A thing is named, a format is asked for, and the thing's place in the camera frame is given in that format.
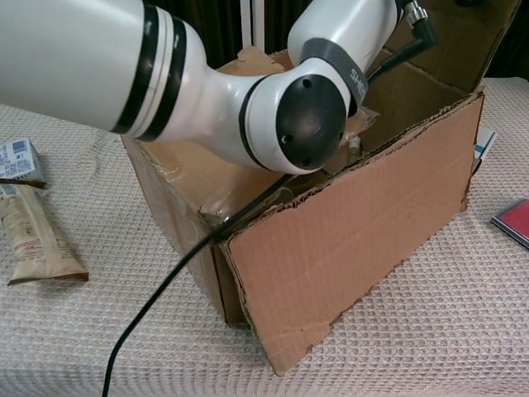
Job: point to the brown cardboard box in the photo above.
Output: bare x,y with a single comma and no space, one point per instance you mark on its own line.
330,256

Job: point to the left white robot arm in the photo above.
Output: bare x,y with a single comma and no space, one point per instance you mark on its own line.
82,62

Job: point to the glass test tube white cap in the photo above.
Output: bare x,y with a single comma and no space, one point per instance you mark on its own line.
355,144

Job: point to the dark green pleated curtain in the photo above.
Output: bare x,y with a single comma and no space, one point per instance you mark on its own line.
277,20
219,25

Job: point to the beige waffle tablecloth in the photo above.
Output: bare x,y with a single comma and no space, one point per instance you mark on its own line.
413,331

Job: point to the white and blue small box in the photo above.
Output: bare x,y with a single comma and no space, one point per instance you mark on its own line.
485,142

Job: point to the brown paper snack pouch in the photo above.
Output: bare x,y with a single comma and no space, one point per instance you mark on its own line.
37,248

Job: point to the red and silver packet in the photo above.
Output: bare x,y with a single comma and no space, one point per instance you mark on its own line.
514,221

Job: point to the white barcode printed box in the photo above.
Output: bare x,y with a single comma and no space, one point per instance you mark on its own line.
16,161

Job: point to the white screen frame post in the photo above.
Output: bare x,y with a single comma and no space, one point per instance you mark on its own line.
250,20

